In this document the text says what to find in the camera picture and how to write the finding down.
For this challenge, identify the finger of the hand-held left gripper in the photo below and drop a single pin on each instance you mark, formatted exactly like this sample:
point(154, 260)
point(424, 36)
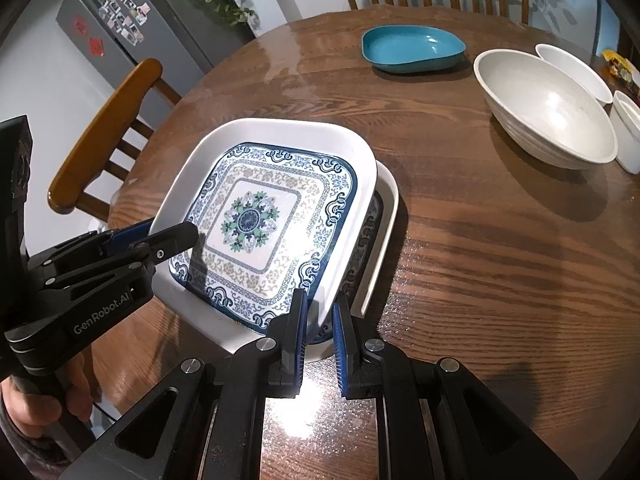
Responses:
point(170, 242)
point(127, 237)

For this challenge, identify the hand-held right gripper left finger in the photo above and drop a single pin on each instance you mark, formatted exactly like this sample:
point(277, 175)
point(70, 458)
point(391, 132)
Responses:
point(300, 332)

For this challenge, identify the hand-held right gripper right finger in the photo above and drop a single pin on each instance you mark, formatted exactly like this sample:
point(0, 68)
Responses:
point(339, 347)

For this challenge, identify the blue patterned square plate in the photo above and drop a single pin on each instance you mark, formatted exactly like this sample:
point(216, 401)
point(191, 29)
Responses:
point(382, 220)
point(250, 220)

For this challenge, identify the plain blue plate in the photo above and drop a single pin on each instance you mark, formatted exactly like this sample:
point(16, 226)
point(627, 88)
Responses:
point(410, 45)

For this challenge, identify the small white bowl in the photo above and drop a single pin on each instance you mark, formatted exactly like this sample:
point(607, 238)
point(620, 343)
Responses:
point(629, 125)

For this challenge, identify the medium white bowl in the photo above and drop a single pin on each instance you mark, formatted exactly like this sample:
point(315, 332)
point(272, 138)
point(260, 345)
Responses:
point(575, 65)

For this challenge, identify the person's left hand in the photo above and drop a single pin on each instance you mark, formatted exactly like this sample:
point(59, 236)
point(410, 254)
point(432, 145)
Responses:
point(77, 385)

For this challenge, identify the red paper decoration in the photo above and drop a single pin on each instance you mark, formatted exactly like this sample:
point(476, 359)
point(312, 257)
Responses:
point(96, 46)
point(81, 25)

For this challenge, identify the grey refrigerator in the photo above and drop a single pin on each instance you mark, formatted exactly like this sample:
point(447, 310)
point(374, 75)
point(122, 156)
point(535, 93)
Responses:
point(165, 15)

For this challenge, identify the cluster of fridge magnets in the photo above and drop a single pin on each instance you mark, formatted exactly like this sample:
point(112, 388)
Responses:
point(120, 0)

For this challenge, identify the yellow snack packet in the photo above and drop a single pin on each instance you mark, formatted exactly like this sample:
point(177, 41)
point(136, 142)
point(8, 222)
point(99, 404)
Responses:
point(620, 67)

